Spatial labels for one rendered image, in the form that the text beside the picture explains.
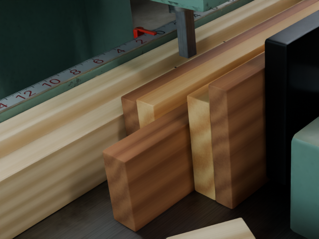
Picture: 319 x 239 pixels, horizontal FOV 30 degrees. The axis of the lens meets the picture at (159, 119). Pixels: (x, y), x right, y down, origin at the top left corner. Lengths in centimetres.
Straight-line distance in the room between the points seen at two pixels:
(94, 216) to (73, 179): 3
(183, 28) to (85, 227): 15
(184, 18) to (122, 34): 22
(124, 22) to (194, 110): 30
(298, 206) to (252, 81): 7
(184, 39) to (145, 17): 289
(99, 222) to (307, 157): 13
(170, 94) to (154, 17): 293
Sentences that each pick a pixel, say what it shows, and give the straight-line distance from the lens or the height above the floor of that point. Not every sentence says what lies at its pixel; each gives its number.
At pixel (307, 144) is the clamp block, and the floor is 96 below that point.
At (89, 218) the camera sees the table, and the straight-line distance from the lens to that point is 36.
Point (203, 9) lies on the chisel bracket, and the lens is 35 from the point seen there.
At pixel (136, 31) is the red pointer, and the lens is 45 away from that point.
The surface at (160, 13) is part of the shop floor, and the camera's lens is 333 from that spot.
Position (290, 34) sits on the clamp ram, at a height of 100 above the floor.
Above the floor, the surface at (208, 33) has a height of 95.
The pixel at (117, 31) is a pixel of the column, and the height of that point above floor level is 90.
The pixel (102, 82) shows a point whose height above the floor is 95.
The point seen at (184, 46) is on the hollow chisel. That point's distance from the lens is 41.
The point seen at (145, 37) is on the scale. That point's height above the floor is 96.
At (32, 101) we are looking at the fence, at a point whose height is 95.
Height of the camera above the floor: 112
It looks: 30 degrees down
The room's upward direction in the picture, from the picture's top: 7 degrees counter-clockwise
